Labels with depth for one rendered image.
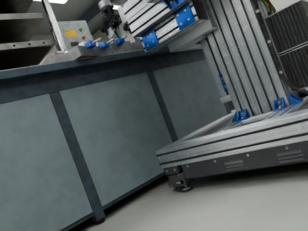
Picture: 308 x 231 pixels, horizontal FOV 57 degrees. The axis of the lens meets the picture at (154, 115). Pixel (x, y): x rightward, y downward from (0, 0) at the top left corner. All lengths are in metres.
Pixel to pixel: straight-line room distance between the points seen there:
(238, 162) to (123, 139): 0.66
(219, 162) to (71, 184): 0.68
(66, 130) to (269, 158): 0.91
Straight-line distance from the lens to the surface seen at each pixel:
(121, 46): 1.77
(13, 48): 2.42
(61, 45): 2.48
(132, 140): 1.59
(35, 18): 2.63
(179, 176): 1.37
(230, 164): 1.20
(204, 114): 2.03
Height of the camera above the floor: 0.39
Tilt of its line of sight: 1 degrees up
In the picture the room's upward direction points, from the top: 21 degrees counter-clockwise
